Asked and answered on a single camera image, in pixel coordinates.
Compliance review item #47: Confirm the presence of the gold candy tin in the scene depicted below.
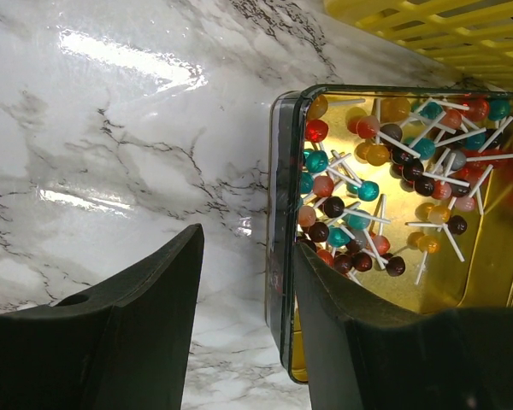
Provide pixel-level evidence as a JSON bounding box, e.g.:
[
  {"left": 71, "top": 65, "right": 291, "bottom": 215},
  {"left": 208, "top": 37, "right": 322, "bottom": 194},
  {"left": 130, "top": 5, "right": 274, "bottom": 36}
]
[{"left": 266, "top": 85, "right": 513, "bottom": 384}]

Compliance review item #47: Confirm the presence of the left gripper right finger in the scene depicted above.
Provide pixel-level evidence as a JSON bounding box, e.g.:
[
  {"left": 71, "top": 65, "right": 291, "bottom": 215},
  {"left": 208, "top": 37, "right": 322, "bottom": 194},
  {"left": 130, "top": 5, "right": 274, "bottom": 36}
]
[{"left": 293, "top": 244, "right": 513, "bottom": 409}]

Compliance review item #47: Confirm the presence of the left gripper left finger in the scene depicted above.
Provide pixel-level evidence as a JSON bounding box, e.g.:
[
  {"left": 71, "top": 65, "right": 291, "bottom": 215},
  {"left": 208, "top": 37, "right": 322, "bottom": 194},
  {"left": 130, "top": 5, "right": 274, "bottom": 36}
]
[{"left": 0, "top": 224, "right": 204, "bottom": 409}]

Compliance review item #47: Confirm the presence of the yellow plastic basket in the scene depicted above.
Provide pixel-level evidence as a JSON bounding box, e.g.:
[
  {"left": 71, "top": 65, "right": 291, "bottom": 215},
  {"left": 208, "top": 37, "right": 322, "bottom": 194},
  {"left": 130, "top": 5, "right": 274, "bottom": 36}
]
[{"left": 323, "top": 0, "right": 513, "bottom": 91}]

